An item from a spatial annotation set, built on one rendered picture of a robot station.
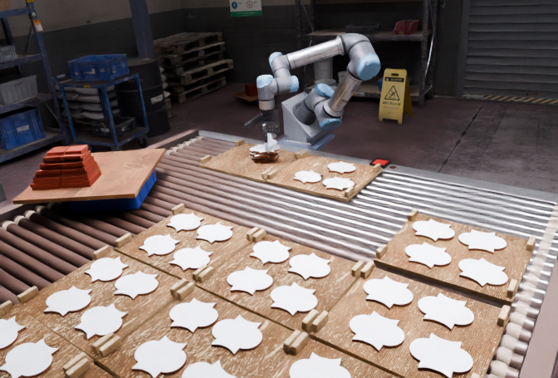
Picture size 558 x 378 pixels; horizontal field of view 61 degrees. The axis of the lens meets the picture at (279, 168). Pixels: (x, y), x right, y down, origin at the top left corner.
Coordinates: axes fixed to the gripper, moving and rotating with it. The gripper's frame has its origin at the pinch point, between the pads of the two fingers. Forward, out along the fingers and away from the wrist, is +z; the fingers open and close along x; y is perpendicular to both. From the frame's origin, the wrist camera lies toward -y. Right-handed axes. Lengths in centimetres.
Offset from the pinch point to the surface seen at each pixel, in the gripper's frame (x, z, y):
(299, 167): -11.4, 6.8, 15.1
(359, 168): -17.9, 6.8, 42.7
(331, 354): -129, 7, 16
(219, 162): 2.9, 6.8, -24.3
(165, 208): -38, 10, -44
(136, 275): -91, 6, -42
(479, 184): -40, 9, 89
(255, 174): -15.2, 6.8, -5.8
